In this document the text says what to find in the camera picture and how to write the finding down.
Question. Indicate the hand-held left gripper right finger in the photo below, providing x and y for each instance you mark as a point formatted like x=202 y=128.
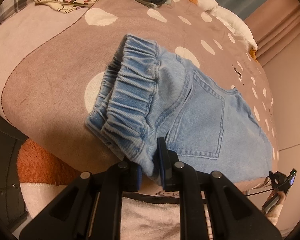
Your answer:
x=160 y=160

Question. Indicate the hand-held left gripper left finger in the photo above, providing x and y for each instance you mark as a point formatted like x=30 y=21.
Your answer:
x=139 y=177

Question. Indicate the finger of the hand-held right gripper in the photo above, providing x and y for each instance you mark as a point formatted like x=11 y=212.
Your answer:
x=273 y=178

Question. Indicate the light blue denim pants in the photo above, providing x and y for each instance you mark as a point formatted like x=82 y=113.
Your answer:
x=202 y=105

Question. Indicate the person's right hand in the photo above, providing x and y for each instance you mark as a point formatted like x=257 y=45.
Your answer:
x=280 y=197

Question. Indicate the orange white fleece garment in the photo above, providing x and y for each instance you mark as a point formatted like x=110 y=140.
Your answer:
x=40 y=162

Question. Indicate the brown polka dot blanket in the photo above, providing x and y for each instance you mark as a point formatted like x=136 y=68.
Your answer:
x=65 y=85

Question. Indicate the dark chair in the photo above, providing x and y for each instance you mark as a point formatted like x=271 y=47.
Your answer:
x=5 y=155

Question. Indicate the pink curtain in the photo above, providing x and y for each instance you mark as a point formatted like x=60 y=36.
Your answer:
x=277 y=35

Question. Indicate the white goose plush toy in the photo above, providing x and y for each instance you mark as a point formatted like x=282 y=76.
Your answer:
x=227 y=15

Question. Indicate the pink bed sheet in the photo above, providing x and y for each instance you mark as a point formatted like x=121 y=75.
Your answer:
x=22 y=42

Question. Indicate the cream cartoon printed cloth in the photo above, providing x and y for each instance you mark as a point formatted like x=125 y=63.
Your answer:
x=65 y=0

